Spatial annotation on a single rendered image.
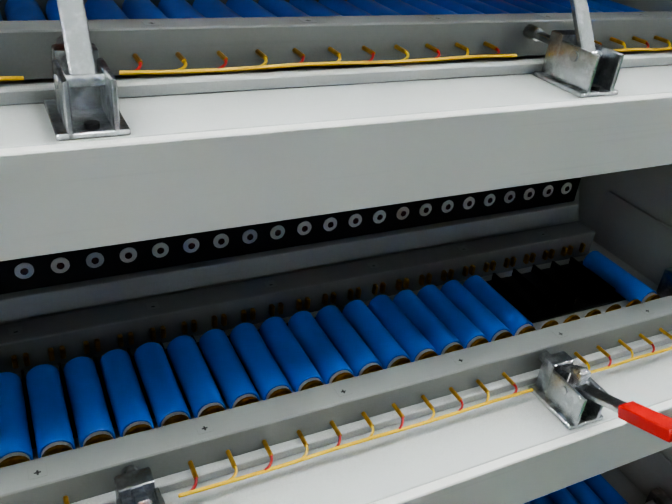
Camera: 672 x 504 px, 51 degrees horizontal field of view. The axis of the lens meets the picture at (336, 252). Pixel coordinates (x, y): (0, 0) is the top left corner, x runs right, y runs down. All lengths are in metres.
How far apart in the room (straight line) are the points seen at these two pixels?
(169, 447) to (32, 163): 0.17
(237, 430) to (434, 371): 0.13
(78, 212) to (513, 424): 0.29
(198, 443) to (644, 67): 0.36
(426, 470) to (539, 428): 0.08
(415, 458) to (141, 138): 0.24
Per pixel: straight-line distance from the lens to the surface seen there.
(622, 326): 0.53
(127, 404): 0.41
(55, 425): 0.40
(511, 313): 0.51
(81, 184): 0.29
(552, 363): 0.47
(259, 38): 0.37
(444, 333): 0.47
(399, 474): 0.41
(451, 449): 0.43
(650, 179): 0.64
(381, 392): 0.41
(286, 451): 0.40
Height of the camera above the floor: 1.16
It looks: 14 degrees down
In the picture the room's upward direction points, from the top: 3 degrees counter-clockwise
